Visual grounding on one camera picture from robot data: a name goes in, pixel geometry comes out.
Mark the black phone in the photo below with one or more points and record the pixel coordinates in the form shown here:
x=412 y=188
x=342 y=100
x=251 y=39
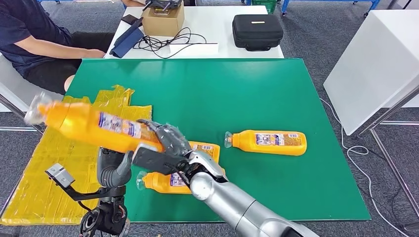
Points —
x=128 y=19

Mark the white side table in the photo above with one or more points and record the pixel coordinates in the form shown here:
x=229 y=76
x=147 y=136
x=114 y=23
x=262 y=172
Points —
x=370 y=63

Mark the green plastic crate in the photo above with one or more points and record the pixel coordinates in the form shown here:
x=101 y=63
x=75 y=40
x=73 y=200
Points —
x=263 y=5

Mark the yellow taped cardboard sheet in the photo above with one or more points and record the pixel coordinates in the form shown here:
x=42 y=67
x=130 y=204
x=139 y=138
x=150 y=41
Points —
x=32 y=196

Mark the blue metal rack frame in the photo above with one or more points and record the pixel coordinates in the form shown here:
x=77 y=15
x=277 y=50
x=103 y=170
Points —
x=65 y=0
x=284 y=6

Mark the black remote controller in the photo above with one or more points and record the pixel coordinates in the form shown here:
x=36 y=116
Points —
x=162 y=4

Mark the green table mat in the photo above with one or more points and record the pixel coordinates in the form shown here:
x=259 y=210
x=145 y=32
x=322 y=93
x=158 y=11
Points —
x=229 y=98

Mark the orange detergent bottle clear cap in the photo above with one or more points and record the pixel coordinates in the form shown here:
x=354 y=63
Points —
x=206 y=150
x=157 y=183
x=248 y=142
x=82 y=126

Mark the person behind white table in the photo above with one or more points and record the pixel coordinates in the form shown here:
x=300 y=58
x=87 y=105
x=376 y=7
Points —
x=131 y=2

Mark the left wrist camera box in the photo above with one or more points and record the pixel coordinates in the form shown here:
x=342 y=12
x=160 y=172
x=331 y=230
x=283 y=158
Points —
x=60 y=175

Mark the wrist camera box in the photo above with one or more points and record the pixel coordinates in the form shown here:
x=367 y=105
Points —
x=60 y=175
x=154 y=162

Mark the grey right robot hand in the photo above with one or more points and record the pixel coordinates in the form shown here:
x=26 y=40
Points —
x=171 y=140

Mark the seated person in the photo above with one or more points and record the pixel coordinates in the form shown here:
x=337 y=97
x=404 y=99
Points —
x=19 y=29

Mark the blue tablet folio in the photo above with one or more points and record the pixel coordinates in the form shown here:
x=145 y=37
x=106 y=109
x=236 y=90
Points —
x=127 y=40

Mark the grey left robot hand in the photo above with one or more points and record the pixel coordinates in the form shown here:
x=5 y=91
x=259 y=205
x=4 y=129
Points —
x=113 y=170

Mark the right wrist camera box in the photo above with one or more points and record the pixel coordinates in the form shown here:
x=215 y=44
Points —
x=154 y=162

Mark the black zip carrying case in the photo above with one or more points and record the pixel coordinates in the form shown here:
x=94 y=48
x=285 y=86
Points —
x=257 y=32

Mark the brown cardboard box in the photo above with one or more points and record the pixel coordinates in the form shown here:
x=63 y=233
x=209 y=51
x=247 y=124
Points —
x=163 y=25

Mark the white bench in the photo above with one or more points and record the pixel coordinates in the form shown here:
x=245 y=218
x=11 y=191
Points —
x=19 y=91

